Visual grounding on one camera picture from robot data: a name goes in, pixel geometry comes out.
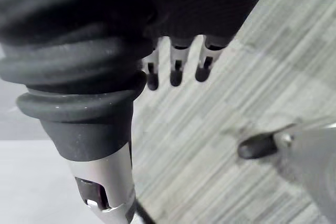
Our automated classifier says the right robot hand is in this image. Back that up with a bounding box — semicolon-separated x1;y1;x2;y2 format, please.
0;0;278;224

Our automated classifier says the dark robot foot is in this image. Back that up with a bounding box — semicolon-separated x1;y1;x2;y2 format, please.
237;132;279;159

